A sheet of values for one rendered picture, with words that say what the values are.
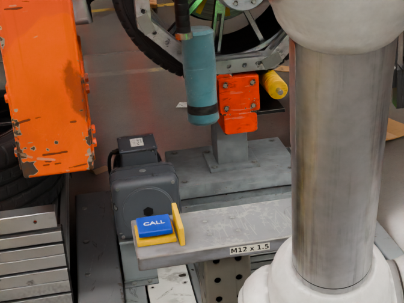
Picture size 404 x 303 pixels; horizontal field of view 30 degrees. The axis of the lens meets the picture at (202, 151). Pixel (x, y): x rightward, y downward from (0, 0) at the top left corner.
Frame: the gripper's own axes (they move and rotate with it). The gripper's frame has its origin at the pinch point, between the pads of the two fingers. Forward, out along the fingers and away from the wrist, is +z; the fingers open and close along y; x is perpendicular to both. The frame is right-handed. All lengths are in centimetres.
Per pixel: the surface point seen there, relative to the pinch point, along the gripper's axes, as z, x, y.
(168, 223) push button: 32, 14, -43
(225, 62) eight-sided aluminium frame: 23, 83, -27
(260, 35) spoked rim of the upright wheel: 20, 96, -16
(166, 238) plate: 34, 11, -43
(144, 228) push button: 32, 12, -48
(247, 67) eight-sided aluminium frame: 25, 84, -21
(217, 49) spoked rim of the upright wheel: 22, 94, -29
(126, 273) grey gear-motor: 71, 53, -59
